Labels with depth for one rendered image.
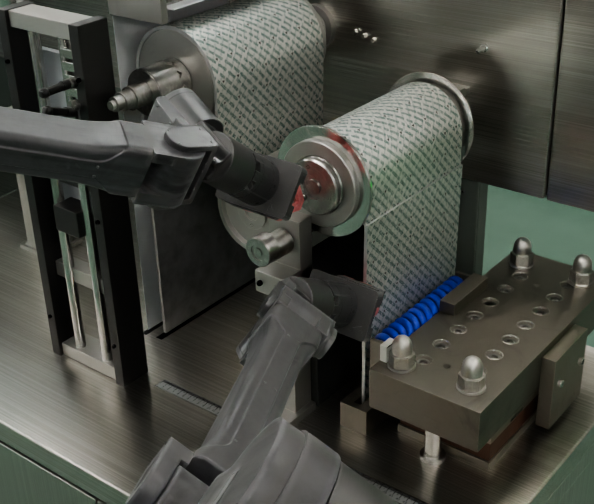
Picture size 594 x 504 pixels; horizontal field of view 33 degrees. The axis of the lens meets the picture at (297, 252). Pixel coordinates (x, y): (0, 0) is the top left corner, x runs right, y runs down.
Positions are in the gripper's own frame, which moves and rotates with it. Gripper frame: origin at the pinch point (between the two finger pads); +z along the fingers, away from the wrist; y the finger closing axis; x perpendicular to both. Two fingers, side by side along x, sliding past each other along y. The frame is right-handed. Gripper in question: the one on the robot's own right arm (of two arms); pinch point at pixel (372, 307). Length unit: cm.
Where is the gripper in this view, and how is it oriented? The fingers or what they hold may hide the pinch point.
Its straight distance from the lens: 134.9
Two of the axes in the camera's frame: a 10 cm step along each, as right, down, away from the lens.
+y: 7.9, 2.8, -5.4
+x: 2.8, -9.6, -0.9
